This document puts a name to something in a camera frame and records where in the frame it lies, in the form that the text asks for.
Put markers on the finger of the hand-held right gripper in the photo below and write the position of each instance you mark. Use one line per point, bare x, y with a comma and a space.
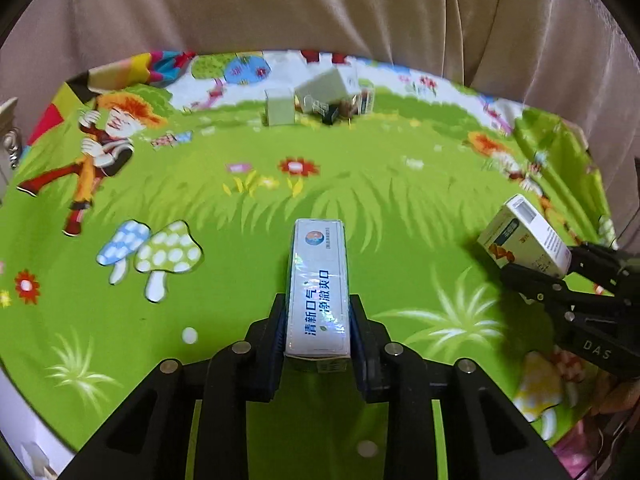
545, 300
605, 265

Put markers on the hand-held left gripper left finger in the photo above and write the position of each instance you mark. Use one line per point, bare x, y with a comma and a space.
275, 355

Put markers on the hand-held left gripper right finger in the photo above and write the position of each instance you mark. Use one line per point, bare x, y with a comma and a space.
361, 360

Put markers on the white and orange box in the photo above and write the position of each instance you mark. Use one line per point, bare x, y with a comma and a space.
525, 240

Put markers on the white box with blue print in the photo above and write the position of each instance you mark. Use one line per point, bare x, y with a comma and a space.
317, 285

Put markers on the large beige cardboard box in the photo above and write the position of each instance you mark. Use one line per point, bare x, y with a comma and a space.
322, 87

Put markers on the pink patterned cloth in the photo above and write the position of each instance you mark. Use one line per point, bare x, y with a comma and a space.
585, 452

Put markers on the green cartoon play mat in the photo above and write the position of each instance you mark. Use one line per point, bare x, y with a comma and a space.
350, 185

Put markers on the small dark box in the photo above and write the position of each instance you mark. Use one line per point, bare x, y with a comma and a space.
335, 114

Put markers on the small pale box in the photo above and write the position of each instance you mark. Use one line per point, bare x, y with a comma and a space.
280, 107

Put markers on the beige embroidered curtain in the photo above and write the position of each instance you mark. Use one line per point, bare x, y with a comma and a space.
300, 5

